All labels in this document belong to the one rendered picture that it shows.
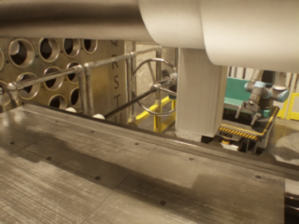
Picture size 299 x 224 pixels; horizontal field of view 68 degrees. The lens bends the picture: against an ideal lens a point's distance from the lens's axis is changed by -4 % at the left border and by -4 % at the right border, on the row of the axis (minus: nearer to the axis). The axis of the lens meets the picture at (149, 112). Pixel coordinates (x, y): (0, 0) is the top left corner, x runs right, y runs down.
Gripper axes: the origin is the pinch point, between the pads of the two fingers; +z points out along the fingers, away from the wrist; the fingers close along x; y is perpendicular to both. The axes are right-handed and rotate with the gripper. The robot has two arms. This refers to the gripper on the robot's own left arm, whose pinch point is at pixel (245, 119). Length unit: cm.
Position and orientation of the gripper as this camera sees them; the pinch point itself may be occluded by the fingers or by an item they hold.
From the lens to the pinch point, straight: 196.9
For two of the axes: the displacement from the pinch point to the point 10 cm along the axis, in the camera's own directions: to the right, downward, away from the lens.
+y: -6.0, -1.0, -7.9
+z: -3.6, 9.2, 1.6
